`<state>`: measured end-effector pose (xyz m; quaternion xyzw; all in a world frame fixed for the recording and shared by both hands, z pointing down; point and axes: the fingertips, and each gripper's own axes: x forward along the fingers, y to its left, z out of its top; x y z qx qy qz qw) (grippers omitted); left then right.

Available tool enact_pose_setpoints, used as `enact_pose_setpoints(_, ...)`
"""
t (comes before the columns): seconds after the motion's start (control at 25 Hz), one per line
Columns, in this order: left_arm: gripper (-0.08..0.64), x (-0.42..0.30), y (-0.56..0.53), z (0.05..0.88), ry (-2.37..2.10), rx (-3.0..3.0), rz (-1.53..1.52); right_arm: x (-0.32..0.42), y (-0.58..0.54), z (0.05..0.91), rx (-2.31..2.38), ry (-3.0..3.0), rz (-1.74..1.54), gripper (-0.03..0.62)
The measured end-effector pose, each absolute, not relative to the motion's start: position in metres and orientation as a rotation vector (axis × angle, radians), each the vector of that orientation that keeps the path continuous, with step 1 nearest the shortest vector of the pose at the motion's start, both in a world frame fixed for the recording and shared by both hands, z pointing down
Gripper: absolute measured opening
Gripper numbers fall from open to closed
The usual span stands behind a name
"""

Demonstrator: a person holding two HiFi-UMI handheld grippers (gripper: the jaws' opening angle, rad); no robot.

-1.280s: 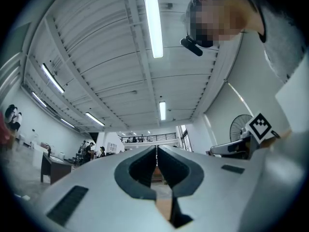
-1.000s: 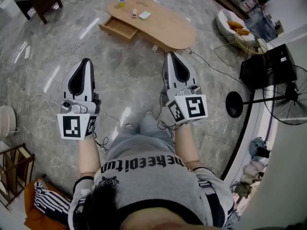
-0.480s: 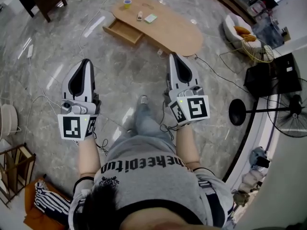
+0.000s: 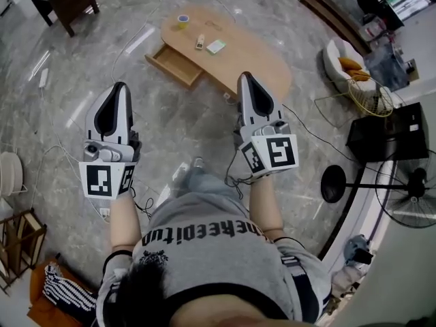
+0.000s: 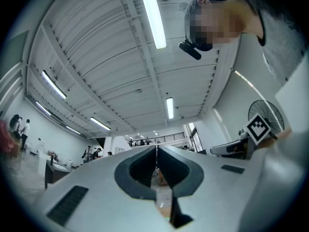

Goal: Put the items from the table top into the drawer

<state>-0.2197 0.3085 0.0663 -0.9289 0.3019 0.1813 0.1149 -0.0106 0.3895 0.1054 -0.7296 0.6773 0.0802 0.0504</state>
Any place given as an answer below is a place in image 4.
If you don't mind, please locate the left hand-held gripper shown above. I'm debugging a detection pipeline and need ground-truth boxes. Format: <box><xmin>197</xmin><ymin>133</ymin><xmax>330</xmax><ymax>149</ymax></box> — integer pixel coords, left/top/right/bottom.
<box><xmin>78</xmin><ymin>82</ymin><xmax>142</xmax><ymax>201</ymax></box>

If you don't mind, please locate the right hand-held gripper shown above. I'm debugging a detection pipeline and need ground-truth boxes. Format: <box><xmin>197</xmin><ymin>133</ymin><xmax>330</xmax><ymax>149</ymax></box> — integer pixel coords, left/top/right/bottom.
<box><xmin>232</xmin><ymin>72</ymin><xmax>300</xmax><ymax>184</ymax></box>

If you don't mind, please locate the green and white box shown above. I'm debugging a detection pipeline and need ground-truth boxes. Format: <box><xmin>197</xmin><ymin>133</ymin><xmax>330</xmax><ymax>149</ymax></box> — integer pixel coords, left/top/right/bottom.
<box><xmin>205</xmin><ymin>39</ymin><xmax>228</xmax><ymax>55</ymax></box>

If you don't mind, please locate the wooden drawer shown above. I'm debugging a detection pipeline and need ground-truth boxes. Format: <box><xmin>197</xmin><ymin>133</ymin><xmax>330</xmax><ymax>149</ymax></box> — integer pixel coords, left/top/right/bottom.
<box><xmin>144</xmin><ymin>43</ymin><xmax>206</xmax><ymax>89</ymax></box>

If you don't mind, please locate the person's left forearm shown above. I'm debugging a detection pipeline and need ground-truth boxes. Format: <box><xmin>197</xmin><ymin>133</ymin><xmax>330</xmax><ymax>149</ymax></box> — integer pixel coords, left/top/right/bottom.
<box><xmin>108</xmin><ymin>191</ymin><xmax>142</xmax><ymax>255</ymax></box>

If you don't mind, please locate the person's right forearm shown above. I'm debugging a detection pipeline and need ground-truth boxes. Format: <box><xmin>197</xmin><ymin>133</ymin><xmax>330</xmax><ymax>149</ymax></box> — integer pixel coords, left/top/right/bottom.
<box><xmin>246</xmin><ymin>174</ymin><xmax>286</xmax><ymax>244</ymax></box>

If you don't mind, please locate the wooden table top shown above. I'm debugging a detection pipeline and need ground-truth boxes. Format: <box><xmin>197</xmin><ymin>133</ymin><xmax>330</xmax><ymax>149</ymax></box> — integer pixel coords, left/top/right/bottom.
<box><xmin>159</xmin><ymin>5</ymin><xmax>294</xmax><ymax>102</ymax></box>

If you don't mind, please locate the white armchair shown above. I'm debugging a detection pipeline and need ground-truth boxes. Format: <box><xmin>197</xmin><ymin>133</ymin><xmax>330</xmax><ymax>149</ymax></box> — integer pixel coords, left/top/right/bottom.
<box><xmin>322</xmin><ymin>37</ymin><xmax>377</xmax><ymax>93</ymax></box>

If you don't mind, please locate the person's grey shoe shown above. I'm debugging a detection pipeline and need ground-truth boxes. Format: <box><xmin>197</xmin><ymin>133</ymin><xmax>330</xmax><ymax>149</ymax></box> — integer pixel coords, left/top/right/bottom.
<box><xmin>190</xmin><ymin>156</ymin><xmax>206</xmax><ymax>174</ymax></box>

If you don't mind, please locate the orange cushion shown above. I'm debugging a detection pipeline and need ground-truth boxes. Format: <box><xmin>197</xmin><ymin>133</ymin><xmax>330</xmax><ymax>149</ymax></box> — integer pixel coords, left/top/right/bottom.
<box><xmin>337</xmin><ymin>56</ymin><xmax>372</xmax><ymax>81</ymax></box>

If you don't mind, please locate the person's leg in jeans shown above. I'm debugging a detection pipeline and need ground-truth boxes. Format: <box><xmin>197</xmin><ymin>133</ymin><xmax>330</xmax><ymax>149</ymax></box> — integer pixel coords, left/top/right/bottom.
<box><xmin>176</xmin><ymin>167</ymin><xmax>247</xmax><ymax>216</ymax></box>

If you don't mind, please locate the white round stool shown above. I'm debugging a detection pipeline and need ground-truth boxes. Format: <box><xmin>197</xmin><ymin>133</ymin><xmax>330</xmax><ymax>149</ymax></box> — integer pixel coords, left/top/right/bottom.
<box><xmin>0</xmin><ymin>151</ymin><xmax>29</xmax><ymax>197</ymax></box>

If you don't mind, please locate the long low wooden cabinet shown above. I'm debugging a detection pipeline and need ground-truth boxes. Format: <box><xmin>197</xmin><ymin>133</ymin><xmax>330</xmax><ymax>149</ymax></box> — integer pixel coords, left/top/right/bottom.
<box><xmin>298</xmin><ymin>0</ymin><xmax>373</xmax><ymax>57</ymax></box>

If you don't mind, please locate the black box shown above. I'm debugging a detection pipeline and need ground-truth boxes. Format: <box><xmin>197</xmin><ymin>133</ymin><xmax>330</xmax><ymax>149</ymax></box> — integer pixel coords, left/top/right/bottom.
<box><xmin>345</xmin><ymin>102</ymin><xmax>431</xmax><ymax>165</ymax></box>

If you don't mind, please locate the wooden slatted rack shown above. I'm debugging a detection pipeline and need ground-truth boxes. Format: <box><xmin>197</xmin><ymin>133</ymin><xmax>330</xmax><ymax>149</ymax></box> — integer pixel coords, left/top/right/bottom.
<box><xmin>0</xmin><ymin>208</ymin><xmax>48</xmax><ymax>293</ymax></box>

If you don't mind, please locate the person's grey t-shirt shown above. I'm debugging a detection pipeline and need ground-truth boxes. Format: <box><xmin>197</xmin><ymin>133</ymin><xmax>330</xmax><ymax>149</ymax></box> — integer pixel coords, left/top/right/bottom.
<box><xmin>96</xmin><ymin>192</ymin><xmax>333</xmax><ymax>327</ymax></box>

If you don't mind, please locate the black floor fan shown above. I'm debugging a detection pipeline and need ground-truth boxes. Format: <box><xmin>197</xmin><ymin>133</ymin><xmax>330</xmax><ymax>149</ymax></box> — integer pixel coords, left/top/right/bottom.
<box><xmin>320</xmin><ymin>148</ymin><xmax>436</xmax><ymax>230</ymax></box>

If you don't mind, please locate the black and white striped cloth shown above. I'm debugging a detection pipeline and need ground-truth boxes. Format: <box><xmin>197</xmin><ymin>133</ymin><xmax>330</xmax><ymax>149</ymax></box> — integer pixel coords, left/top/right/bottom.
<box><xmin>43</xmin><ymin>264</ymin><xmax>98</xmax><ymax>314</ymax></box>

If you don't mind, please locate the orange seat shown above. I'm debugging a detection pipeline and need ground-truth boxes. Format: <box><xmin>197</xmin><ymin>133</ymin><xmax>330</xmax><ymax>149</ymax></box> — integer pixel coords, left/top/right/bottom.
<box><xmin>26</xmin><ymin>260</ymin><xmax>99</xmax><ymax>327</ymax></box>

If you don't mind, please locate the white cable with wall plug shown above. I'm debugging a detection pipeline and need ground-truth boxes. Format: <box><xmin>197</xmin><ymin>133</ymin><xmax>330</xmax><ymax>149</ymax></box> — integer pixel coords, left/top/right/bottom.
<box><xmin>33</xmin><ymin>87</ymin><xmax>112</xmax><ymax>217</ymax></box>

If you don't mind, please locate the black floor cable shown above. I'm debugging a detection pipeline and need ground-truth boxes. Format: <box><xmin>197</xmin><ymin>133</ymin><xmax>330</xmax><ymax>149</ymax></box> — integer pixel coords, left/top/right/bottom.
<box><xmin>281</xmin><ymin>102</ymin><xmax>362</xmax><ymax>163</ymax></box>

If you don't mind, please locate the yellow cord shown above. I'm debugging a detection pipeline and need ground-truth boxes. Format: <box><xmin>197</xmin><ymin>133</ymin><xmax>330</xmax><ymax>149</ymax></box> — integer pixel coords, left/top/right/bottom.
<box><xmin>313</xmin><ymin>91</ymin><xmax>352</xmax><ymax>129</ymax></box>

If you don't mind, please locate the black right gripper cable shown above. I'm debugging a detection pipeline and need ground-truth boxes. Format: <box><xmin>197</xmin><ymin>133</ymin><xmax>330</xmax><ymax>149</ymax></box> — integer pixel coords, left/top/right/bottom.
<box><xmin>223</xmin><ymin>138</ymin><xmax>253</xmax><ymax>199</ymax></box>

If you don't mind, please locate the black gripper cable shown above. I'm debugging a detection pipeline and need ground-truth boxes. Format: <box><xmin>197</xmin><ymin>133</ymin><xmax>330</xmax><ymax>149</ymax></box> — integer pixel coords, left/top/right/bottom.
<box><xmin>130</xmin><ymin>185</ymin><xmax>155</xmax><ymax>219</ymax></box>
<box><xmin>223</xmin><ymin>138</ymin><xmax>253</xmax><ymax>199</ymax></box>

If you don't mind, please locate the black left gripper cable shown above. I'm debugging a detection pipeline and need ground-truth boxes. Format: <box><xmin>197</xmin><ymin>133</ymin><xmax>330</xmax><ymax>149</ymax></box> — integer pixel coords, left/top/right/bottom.
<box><xmin>130</xmin><ymin>185</ymin><xmax>155</xmax><ymax>219</ymax></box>

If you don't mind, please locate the yellow wire basket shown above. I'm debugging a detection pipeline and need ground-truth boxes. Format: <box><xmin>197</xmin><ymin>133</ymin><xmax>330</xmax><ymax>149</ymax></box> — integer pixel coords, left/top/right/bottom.
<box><xmin>346</xmin><ymin>77</ymin><xmax>395</xmax><ymax>118</ymax></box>

